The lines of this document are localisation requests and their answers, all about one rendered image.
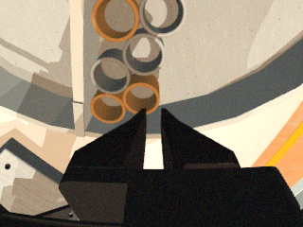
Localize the grey round turntable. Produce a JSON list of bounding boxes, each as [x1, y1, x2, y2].
[[0, 0, 303, 139]]

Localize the bronze bushing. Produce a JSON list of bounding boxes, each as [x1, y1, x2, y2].
[[90, 89, 126, 123], [92, 0, 140, 43], [122, 73, 160, 114]]

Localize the grey metal bushing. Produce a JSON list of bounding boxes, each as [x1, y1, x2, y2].
[[138, 0, 187, 38], [122, 27, 166, 76], [90, 48, 132, 95]]

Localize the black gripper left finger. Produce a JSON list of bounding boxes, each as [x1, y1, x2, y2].
[[67, 109, 147, 169]]

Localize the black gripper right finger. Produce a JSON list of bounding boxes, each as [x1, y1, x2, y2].
[[161, 108, 241, 169]]

